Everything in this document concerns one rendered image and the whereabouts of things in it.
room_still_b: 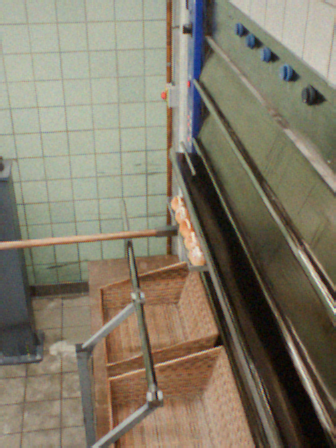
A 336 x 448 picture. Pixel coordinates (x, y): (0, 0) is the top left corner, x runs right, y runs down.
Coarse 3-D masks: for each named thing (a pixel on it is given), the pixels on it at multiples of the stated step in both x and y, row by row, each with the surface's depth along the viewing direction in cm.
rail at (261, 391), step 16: (176, 160) 247; (192, 208) 212; (208, 240) 194; (208, 256) 187; (224, 288) 172; (240, 336) 154; (256, 368) 144; (256, 384) 140; (272, 416) 131; (272, 432) 128
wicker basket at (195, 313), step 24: (120, 288) 289; (144, 288) 292; (168, 288) 294; (192, 288) 281; (168, 312) 294; (192, 312) 276; (120, 336) 278; (168, 336) 279; (192, 336) 271; (216, 336) 242; (120, 360) 243; (168, 360) 246
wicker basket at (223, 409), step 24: (192, 360) 236; (216, 360) 238; (120, 384) 237; (144, 384) 240; (168, 384) 241; (192, 384) 243; (216, 384) 235; (120, 408) 241; (168, 408) 241; (192, 408) 241; (216, 408) 230; (240, 408) 208; (144, 432) 231; (168, 432) 230; (192, 432) 231; (216, 432) 226; (240, 432) 205
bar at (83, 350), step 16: (128, 224) 253; (128, 240) 241; (128, 256) 232; (144, 304) 211; (112, 320) 215; (144, 320) 199; (96, 336) 217; (144, 336) 192; (80, 352) 218; (144, 352) 186; (80, 368) 222; (80, 384) 227; (160, 400) 169; (144, 416) 173; (112, 432) 176
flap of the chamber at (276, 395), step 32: (192, 160) 254; (192, 192) 227; (224, 224) 209; (224, 256) 191; (256, 288) 177; (256, 320) 164; (256, 352) 152; (288, 352) 154; (288, 384) 144; (288, 416) 134
